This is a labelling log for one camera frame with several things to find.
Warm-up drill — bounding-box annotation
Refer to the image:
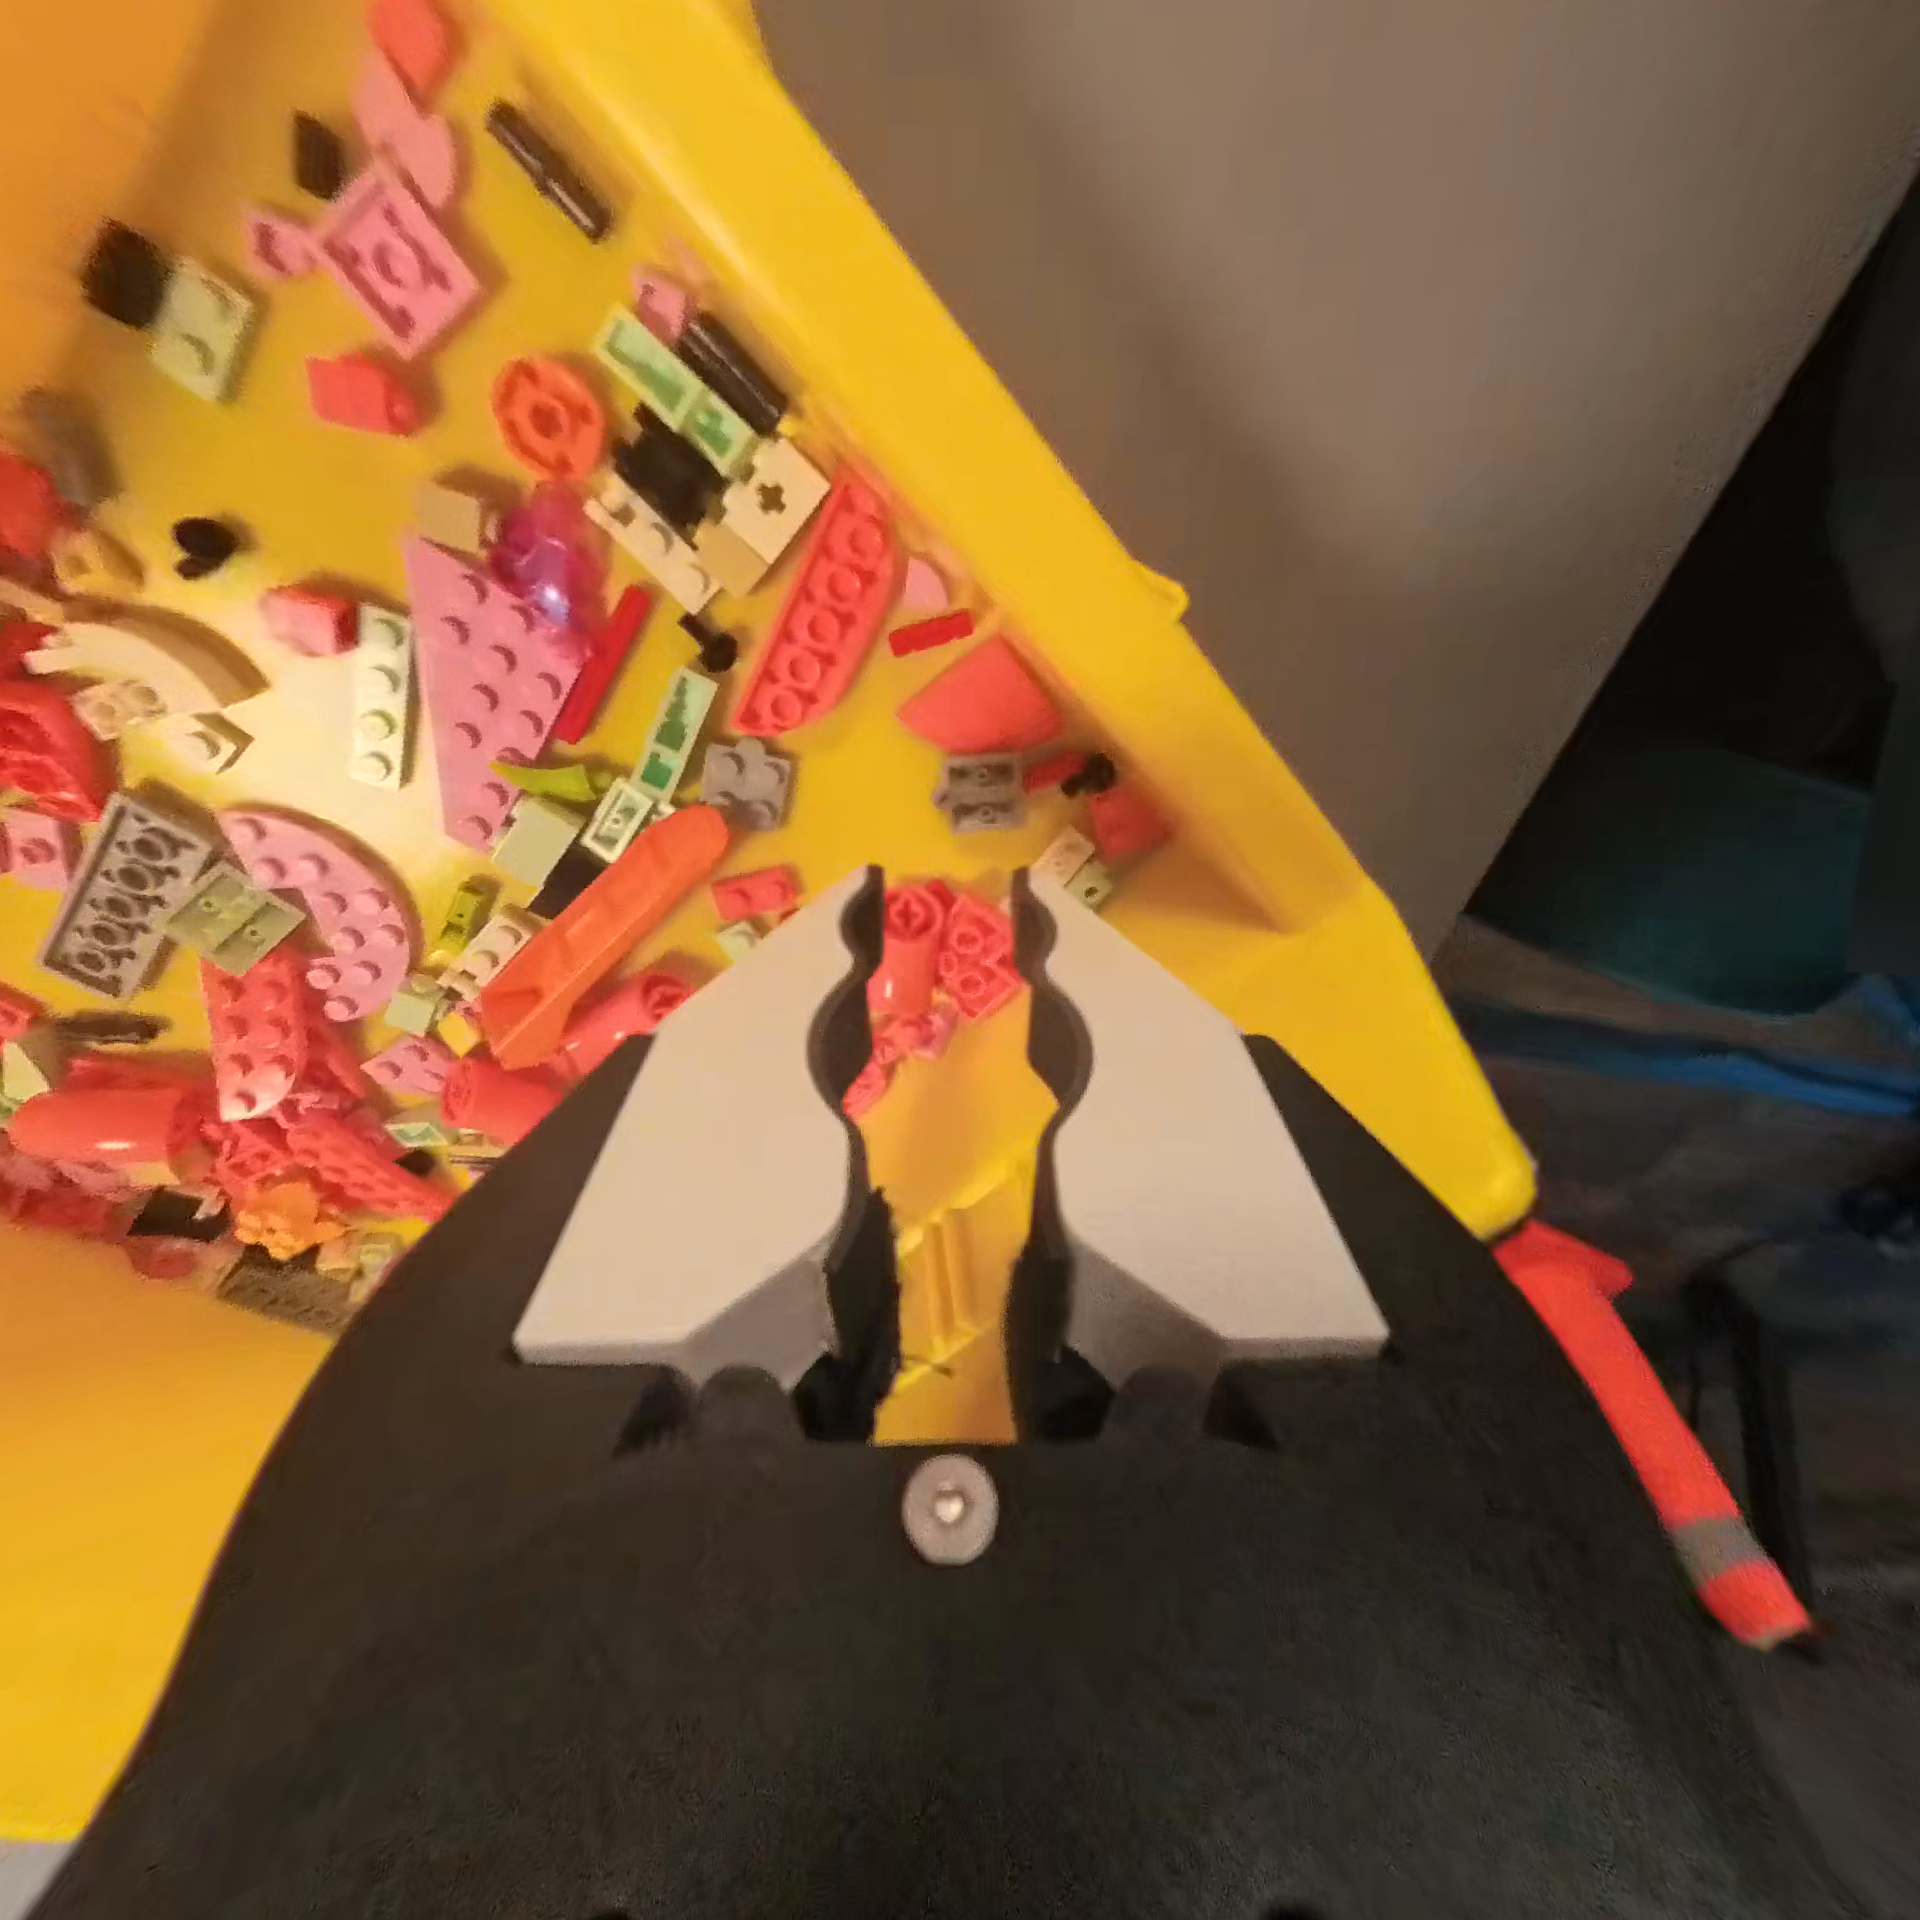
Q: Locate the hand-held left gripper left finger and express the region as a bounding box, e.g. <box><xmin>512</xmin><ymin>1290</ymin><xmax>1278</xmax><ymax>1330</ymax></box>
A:
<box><xmin>515</xmin><ymin>865</ymin><xmax>901</xmax><ymax>1373</ymax></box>

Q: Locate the heap of toy bricks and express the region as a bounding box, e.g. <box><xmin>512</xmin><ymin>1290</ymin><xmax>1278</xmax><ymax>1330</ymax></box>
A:
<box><xmin>0</xmin><ymin>0</ymin><xmax>1171</xmax><ymax>1336</ymax></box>

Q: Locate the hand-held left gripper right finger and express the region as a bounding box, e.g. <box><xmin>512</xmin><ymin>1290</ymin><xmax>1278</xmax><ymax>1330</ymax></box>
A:
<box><xmin>1006</xmin><ymin>865</ymin><xmax>1389</xmax><ymax>1373</ymax></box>

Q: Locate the orange strap with grey band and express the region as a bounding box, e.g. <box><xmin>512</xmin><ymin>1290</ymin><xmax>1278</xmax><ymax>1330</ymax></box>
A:
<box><xmin>1498</xmin><ymin>1218</ymin><xmax>1814</xmax><ymax>1654</ymax></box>

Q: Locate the dark blue cloth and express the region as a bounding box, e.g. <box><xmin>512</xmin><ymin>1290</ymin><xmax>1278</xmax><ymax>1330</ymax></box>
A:
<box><xmin>1451</xmin><ymin>718</ymin><xmax>1920</xmax><ymax>1118</ymax></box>

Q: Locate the yellow plastic bin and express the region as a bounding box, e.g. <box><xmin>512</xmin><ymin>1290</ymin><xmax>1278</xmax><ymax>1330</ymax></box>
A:
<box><xmin>0</xmin><ymin>0</ymin><xmax>1538</xmax><ymax>1847</ymax></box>

